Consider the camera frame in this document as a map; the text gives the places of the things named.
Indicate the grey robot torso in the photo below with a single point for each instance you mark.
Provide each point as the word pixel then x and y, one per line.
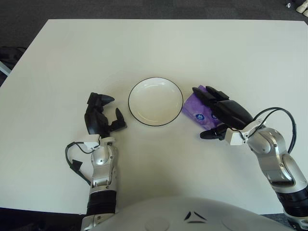
pixel 168 214

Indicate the white plate black rim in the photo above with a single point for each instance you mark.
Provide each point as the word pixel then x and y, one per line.
pixel 155 101

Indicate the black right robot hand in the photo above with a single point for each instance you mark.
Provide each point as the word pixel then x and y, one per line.
pixel 231 113

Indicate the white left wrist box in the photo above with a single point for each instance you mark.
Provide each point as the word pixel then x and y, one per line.
pixel 91 144

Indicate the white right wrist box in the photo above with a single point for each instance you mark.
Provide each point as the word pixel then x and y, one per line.
pixel 234 138

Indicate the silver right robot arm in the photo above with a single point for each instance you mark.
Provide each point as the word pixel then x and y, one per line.
pixel 269 144

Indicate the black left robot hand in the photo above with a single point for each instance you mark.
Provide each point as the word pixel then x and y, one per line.
pixel 93 120

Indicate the white shoe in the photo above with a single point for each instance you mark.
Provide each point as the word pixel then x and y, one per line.
pixel 303 8

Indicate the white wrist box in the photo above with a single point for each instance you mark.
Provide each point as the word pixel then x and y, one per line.
pixel 234 138
pixel 91 144

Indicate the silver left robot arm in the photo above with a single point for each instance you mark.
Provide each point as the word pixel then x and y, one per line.
pixel 103 156

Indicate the grey white furniture edge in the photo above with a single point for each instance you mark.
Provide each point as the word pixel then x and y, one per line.
pixel 4 68

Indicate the purple tissue paper pack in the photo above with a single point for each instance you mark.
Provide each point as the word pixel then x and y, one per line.
pixel 195 106

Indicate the black bag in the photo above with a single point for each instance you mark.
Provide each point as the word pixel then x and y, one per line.
pixel 9 54

